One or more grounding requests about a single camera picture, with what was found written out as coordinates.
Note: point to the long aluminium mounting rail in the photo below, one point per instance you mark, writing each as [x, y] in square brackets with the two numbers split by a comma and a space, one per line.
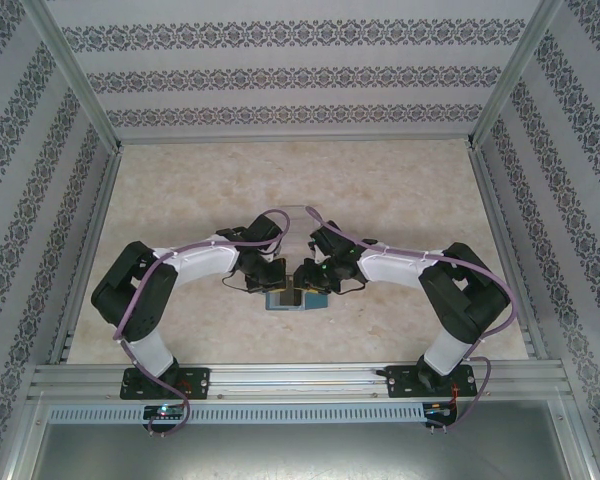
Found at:
[295, 382]

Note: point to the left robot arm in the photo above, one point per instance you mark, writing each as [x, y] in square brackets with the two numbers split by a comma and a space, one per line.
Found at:
[205, 260]

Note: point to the aluminium frame post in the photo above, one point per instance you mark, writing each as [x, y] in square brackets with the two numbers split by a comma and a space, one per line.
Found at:
[76, 70]
[515, 70]

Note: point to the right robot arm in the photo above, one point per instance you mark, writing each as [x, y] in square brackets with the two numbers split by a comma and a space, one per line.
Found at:
[395, 267]

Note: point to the clear acrylic card box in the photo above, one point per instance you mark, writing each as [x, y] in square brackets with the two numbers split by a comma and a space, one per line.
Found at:
[296, 230]

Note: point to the aluminium side rail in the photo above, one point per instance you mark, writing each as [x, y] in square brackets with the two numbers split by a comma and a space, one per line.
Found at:
[95, 225]
[498, 225]

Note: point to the grey metal sheet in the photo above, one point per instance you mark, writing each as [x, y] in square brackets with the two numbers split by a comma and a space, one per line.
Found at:
[300, 455]

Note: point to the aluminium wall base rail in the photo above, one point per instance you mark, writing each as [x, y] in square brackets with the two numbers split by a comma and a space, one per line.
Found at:
[295, 138]

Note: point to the teal leather card holder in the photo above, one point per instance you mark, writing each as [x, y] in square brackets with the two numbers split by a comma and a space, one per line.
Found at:
[315, 301]

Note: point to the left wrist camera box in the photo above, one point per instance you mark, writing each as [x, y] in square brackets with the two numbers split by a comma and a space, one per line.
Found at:
[268, 257]

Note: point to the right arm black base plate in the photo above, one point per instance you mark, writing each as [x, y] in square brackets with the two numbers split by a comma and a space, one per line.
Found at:
[400, 382]

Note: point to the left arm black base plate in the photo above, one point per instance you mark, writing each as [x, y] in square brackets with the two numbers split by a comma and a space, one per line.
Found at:
[200, 382]

